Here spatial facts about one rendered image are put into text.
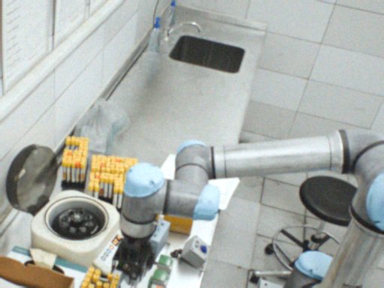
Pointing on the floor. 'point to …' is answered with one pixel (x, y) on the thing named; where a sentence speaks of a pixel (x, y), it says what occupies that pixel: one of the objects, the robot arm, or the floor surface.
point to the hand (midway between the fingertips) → (132, 279)
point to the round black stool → (323, 199)
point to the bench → (174, 111)
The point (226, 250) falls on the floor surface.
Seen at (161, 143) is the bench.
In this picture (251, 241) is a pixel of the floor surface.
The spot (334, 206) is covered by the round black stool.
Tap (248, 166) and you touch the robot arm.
